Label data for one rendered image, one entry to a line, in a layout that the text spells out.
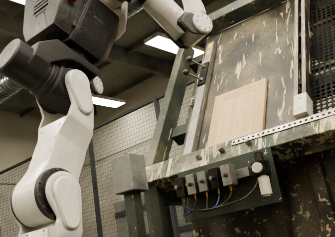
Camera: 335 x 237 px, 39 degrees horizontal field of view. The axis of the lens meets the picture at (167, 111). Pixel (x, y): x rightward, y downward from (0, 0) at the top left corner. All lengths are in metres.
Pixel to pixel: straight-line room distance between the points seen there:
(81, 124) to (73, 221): 0.30
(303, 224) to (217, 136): 0.58
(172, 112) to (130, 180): 0.70
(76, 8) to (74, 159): 0.49
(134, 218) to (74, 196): 1.00
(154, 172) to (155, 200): 0.14
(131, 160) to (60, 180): 1.03
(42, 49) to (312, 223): 1.45
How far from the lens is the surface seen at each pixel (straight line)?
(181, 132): 2.68
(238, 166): 2.15
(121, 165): 2.30
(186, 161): 2.34
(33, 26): 1.60
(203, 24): 1.60
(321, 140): 2.05
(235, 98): 2.52
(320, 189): 2.22
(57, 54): 1.47
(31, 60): 1.41
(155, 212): 2.43
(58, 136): 1.37
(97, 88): 1.95
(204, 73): 2.81
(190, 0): 1.68
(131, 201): 2.28
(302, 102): 2.16
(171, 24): 1.58
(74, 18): 1.53
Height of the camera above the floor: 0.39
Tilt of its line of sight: 18 degrees up
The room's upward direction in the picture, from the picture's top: 9 degrees counter-clockwise
